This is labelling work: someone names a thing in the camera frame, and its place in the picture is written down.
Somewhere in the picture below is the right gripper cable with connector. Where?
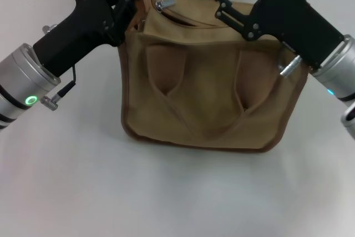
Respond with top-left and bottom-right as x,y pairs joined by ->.
278,54 -> 303,78

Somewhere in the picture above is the silver metal zipper pull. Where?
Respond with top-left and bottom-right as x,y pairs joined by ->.
155,0 -> 176,13

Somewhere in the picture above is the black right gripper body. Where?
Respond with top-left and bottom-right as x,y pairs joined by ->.
240,0 -> 345,69

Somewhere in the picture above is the left gripper cable with connector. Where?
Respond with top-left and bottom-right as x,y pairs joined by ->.
40,24 -> 79,112

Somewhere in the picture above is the khaki canvas food bag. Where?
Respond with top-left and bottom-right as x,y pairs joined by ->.
118,0 -> 310,154

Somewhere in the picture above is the gripper cable with connector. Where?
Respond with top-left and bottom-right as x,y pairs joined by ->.
40,24 -> 79,112
278,54 -> 303,78

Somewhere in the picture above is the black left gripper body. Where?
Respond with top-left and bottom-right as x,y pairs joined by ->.
33,0 -> 131,78

